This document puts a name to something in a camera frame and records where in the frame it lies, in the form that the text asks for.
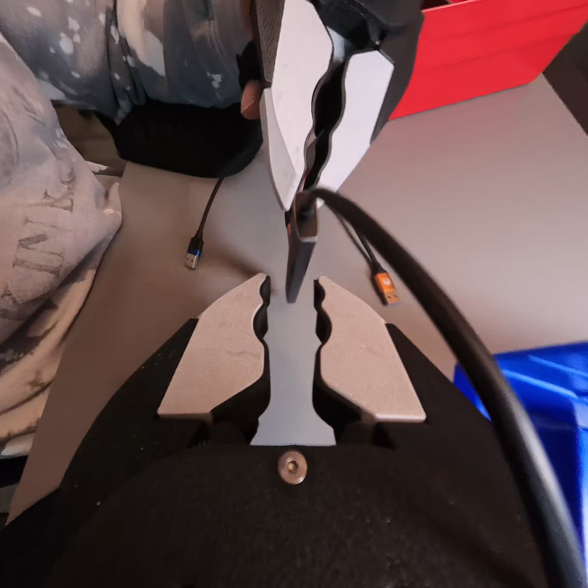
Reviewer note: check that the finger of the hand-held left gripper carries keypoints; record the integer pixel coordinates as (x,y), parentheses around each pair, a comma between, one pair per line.
(294,92)
(363,115)

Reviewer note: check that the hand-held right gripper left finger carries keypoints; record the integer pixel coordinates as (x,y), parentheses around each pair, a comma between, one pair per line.
(220,358)

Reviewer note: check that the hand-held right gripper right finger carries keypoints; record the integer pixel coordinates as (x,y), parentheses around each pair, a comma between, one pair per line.
(367,363)

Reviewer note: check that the small red storage bin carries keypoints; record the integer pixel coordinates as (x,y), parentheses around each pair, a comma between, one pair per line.
(482,46)

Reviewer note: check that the blue storage bin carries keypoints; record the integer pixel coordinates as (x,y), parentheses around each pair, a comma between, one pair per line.
(551,390)

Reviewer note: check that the person's left hand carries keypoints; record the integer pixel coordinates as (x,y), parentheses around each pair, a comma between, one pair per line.
(251,101)

